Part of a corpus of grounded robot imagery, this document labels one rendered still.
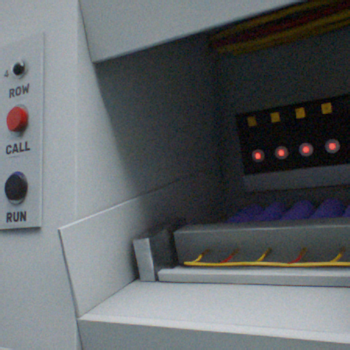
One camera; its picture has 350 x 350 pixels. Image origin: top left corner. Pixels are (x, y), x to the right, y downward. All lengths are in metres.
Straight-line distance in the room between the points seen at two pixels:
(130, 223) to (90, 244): 0.04
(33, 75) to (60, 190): 0.08
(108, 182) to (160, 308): 0.09
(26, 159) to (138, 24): 0.11
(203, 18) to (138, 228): 0.14
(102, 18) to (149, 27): 0.03
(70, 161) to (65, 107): 0.03
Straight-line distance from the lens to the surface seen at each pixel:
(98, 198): 0.27
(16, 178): 0.28
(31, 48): 0.30
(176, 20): 0.25
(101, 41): 0.28
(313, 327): 0.20
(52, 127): 0.27
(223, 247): 0.28
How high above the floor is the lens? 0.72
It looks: 8 degrees up
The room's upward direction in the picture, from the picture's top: 2 degrees counter-clockwise
